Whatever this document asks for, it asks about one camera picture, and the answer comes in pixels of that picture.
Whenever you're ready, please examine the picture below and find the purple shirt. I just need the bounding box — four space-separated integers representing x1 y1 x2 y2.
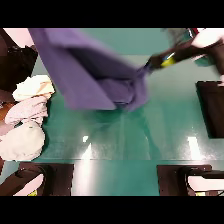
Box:
28 28 151 113

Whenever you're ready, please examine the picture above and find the cream garment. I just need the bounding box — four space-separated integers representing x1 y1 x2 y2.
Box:
12 74 56 102

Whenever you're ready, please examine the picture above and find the pink garment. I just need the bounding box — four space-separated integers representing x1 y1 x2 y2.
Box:
4 95 50 127

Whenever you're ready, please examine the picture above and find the white garment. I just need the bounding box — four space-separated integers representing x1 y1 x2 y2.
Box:
193 28 224 48
0 120 47 162

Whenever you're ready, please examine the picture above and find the black garment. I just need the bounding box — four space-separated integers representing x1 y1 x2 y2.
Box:
195 80 224 140
0 28 40 93

